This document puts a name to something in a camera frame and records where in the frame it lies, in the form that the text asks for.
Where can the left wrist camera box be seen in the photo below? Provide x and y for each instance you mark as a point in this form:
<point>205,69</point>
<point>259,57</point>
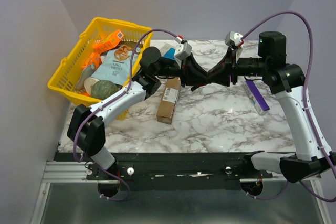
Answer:
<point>182,51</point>

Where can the aluminium frame rail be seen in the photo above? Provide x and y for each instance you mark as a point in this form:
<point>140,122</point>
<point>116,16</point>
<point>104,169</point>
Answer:
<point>64,172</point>

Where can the beige bottle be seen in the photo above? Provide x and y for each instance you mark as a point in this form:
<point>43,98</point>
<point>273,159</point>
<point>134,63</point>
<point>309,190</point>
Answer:
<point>86,73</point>

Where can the blue razor box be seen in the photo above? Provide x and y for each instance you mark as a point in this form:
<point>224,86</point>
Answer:
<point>168,51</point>

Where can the light blue chips bag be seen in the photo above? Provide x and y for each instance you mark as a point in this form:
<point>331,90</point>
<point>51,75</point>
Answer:
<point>116,65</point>

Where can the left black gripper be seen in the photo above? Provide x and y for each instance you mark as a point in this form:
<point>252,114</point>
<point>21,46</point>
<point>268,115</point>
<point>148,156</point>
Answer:
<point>190,71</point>

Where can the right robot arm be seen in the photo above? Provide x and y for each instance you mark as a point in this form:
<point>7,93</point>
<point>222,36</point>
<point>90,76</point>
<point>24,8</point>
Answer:
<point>313,155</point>

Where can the orange snack box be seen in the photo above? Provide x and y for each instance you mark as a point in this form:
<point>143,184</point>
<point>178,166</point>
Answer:
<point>109,42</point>

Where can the brown cardboard express box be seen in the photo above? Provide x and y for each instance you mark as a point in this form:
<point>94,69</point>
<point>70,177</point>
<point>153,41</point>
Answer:
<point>169,100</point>

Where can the purple silver box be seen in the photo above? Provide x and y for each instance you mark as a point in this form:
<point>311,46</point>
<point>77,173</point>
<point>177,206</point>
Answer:
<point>255,96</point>

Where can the green melon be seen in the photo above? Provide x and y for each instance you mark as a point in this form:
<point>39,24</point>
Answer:
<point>103,89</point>

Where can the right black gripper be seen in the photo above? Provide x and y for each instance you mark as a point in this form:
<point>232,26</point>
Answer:
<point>233,68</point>

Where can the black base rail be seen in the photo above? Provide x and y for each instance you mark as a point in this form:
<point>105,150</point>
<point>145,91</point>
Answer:
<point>180,172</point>

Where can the red black utility knife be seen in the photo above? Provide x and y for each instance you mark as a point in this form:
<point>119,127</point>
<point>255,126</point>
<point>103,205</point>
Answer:
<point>215,75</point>

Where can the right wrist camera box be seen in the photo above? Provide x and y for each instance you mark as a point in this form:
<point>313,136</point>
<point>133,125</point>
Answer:
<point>234,40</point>

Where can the orange packet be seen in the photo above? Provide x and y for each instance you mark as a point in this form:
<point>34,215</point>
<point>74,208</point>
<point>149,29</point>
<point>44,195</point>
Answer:
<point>93,59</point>

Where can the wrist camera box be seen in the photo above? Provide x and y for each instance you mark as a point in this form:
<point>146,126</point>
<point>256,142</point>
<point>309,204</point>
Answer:
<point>182,51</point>
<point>234,40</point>

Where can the white round jar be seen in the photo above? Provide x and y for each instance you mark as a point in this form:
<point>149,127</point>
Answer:
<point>88,84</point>

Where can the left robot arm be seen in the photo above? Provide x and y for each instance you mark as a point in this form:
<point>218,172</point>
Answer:
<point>87,125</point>

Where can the yellow plastic basket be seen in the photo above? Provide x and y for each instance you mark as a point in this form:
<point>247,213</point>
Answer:
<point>69,71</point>

